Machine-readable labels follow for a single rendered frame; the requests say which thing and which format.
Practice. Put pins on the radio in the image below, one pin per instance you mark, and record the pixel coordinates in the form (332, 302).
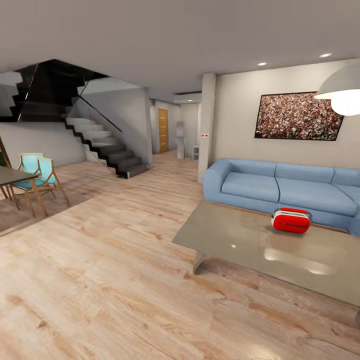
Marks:
(291, 220)

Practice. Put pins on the breakfast table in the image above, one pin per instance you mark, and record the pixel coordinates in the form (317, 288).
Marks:
(11, 176)

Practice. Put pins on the stairs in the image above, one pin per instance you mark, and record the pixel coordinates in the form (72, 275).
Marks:
(51, 92)

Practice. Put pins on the standing mirror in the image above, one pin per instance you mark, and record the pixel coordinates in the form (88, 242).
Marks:
(180, 140)

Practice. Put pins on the door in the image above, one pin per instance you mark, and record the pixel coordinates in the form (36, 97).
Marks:
(163, 130)

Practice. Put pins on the sofa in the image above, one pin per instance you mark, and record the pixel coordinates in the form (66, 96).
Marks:
(330, 195)

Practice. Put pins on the coffee table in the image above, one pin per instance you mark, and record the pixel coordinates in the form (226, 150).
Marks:
(321, 260)

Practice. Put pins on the room light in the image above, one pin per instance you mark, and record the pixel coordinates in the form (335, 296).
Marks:
(344, 79)

